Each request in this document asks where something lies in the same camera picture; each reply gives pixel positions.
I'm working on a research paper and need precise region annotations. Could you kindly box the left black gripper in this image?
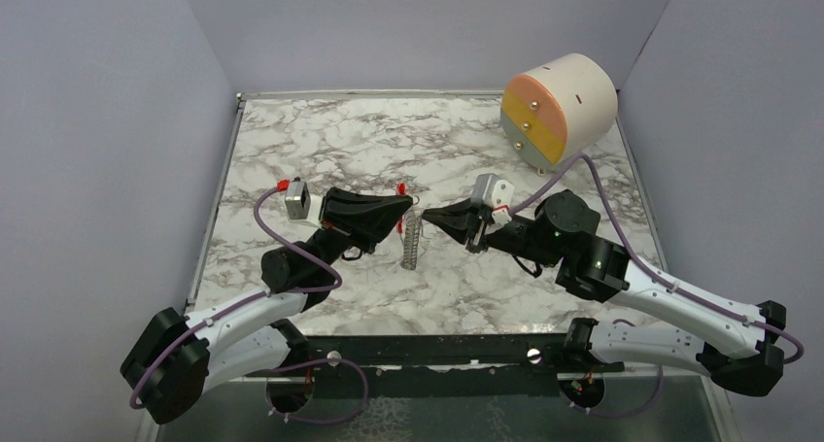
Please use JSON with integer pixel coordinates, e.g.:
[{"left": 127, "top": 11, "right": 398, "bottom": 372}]
[{"left": 307, "top": 187, "right": 413, "bottom": 273}]

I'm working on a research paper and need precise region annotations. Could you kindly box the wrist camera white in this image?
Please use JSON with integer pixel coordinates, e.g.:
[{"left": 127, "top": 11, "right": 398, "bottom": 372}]
[
  {"left": 276, "top": 178, "right": 324, "bottom": 228},
  {"left": 469, "top": 173, "right": 515, "bottom": 231}
]

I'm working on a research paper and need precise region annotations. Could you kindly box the round drawer box pastel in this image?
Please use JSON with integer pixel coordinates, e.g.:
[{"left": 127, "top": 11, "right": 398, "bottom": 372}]
[{"left": 500, "top": 53, "right": 618, "bottom": 170}]

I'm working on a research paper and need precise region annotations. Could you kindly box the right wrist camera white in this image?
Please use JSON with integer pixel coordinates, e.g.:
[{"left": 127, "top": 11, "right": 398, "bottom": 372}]
[{"left": 469, "top": 173, "right": 515, "bottom": 231}]

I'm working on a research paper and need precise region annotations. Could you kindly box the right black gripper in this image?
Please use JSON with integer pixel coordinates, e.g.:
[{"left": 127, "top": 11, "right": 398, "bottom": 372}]
[{"left": 422, "top": 195, "right": 563, "bottom": 268}]

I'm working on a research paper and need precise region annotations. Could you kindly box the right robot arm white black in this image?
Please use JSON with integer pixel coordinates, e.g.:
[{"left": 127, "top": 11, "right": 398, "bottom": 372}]
[{"left": 423, "top": 190, "right": 786, "bottom": 397}]

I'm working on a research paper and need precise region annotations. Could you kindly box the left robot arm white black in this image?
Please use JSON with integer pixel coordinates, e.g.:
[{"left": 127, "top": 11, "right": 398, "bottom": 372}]
[{"left": 120, "top": 180, "right": 414, "bottom": 425}]

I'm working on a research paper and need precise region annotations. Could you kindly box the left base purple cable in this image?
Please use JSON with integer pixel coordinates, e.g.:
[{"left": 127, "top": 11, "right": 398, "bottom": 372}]
[{"left": 264, "top": 357, "right": 371, "bottom": 425}]

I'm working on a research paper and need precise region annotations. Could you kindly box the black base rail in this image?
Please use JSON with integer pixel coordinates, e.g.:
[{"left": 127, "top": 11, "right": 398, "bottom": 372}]
[{"left": 260, "top": 333, "right": 625, "bottom": 403}]

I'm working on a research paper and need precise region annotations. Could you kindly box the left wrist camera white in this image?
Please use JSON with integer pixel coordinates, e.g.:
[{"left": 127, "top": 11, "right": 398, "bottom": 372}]
[{"left": 276, "top": 178, "right": 324, "bottom": 228}]

